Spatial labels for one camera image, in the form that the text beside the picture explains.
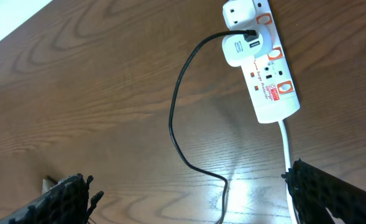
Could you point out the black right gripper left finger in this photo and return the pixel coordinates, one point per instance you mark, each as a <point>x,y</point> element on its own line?
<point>68,202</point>

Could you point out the Galaxy S25 Ultra smartphone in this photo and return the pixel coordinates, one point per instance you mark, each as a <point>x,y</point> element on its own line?
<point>48,183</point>

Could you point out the white plug adapter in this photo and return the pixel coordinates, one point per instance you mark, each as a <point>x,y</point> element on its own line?
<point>238,13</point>

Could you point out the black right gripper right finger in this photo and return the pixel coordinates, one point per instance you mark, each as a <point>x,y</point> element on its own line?
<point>319,197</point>

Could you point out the white USB charger adapter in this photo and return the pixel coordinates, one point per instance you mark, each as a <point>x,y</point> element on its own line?
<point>253,43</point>

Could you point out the white power strip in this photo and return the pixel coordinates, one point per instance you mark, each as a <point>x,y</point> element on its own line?
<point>268,77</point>

